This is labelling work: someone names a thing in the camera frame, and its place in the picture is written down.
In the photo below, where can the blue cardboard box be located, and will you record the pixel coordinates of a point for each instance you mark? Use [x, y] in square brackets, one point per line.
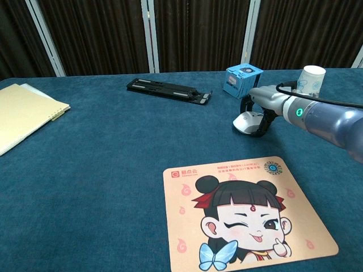
[241, 80]

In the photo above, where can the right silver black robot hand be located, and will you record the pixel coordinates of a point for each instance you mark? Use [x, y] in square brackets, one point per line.
[269, 99]

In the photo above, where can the stack of white paper cups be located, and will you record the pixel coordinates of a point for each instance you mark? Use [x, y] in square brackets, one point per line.
[312, 78]

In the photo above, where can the black folding laptop stand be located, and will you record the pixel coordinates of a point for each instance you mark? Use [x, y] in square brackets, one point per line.
[158, 88]

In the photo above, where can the dark slatted screen panel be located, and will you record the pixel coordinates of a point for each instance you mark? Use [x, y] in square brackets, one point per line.
[99, 37]
[17, 37]
[198, 34]
[306, 31]

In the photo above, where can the blue velvet tablecloth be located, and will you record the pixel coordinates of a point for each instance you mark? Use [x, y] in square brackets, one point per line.
[99, 170]

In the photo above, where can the white computer mouse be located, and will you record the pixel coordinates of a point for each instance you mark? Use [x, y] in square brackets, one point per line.
[246, 120]

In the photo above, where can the cartoon girl mouse pad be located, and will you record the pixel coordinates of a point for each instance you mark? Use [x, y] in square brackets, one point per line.
[255, 221]

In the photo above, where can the yellow paper notebook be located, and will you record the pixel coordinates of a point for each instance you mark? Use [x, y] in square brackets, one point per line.
[25, 113]

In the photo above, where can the white paper sheet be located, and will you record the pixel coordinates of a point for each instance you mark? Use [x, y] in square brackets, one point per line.
[37, 91]

